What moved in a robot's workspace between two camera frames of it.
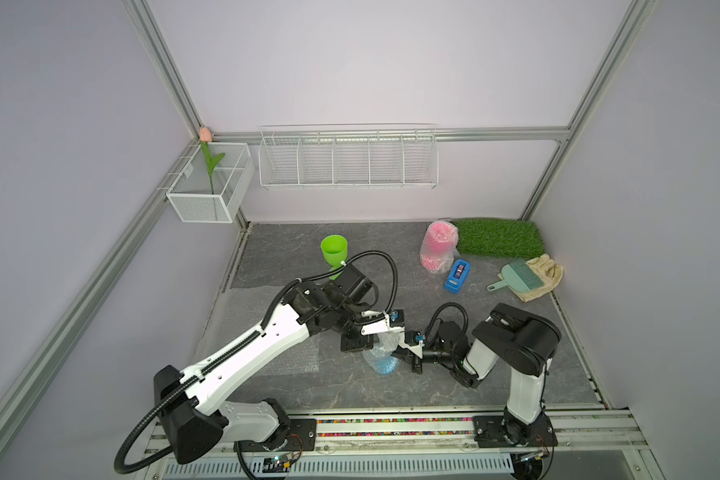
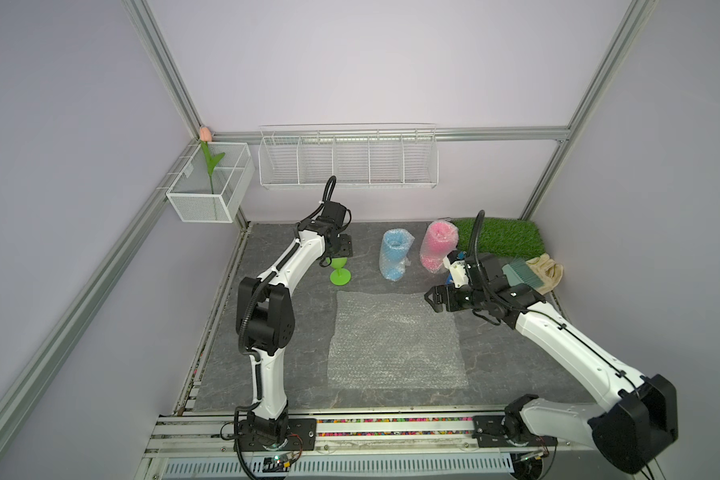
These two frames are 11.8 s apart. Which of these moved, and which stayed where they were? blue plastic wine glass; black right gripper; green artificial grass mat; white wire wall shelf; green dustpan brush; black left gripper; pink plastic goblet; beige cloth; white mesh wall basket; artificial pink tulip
Moved: blue plastic wine glass; black left gripper; black right gripper
Stayed: green dustpan brush; artificial pink tulip; white wire wall shelf; green artificial grass mat; beige cloth; white mesh wall basket; pink plastic goblet
